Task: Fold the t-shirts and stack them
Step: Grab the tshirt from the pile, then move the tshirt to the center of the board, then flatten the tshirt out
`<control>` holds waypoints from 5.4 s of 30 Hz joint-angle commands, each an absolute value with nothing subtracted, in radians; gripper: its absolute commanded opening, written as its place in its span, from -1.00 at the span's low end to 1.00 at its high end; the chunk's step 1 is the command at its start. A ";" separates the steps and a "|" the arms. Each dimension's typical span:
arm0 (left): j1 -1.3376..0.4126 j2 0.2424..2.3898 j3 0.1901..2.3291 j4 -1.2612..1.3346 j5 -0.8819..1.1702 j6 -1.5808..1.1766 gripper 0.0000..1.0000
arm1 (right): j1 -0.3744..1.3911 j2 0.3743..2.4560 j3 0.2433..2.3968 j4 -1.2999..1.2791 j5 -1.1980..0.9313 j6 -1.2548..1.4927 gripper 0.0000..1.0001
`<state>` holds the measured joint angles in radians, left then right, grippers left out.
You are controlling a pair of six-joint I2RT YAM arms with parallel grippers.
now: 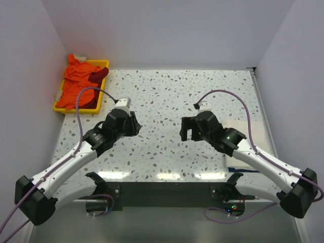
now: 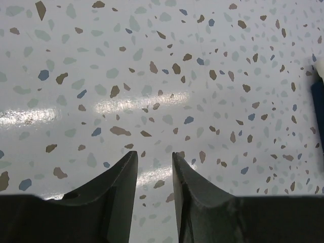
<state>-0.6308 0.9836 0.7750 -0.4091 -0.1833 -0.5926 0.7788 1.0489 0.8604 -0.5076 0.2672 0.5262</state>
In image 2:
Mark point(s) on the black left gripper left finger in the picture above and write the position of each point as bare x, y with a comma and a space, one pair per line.
98, 211

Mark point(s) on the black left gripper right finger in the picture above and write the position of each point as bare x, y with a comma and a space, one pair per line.
206, 213

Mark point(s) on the folded navy blue t-shirt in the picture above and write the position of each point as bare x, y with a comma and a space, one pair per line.
317, 90

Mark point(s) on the folded white t-shirt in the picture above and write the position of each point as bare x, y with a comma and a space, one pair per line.
317, 69

